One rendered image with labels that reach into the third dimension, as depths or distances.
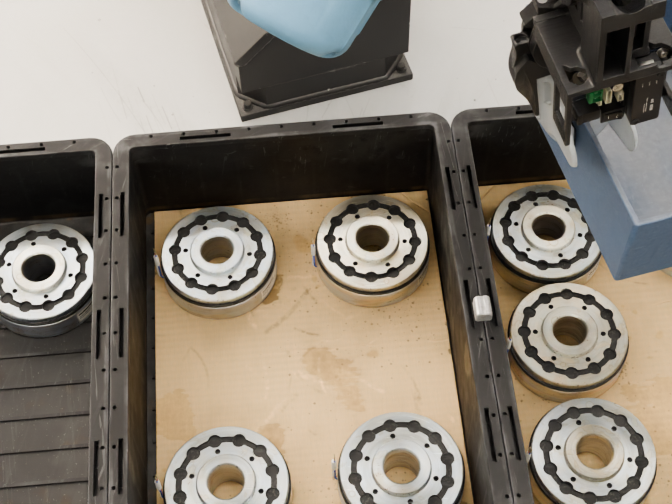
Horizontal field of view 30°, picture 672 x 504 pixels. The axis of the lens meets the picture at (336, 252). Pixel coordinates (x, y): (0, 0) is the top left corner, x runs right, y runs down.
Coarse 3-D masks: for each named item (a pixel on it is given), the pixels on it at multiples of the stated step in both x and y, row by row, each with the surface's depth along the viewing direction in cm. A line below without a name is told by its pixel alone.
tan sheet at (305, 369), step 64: (192, 320) 113; (256, 320) 113; (320, 320) 112; (384, 320) 112; (192, 384) 109; (256, 384) 109; (320, 384) 109; (384, 384) 109; (448, 384) 109; (320, 448) 106
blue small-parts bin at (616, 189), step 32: (576, 128) 86; (608, 128) 93; (640, 128) 93; (608, 160) 91; (640, 160) 91; (576, 192) 89; (608, 192) 83; (640, 192) 90; (608, 224) 85; (640, 224) 80; (608, 256) 86; (640, 256) 84
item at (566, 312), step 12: (552, 312) 108; (564, 312) 108; (576, 312) 108; (552, 324) 108; (588, 324) 108; (552, 336) 107; (588, 336) 107; (552, 348) 107; (564, 348) 106; (576, 348) 106; (588, 348) 106
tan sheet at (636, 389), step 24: (480, 192) 120; (504, 192) 120; (552, 240) 117; (600, 264) 115; (504, 288) 114; (600, 288) 114; (624, 288) 114; (648, 288) 114; (504, 312) 113; (624, 312) 112; (648, 312) 112; (648, 336) 111; (648, 360) 110; (624, 384) 109; (648, 384) 109; (528, 408) 108; (552, 408) 108; (648, 408) 107; (528, 432) 106; (648, 432) 106
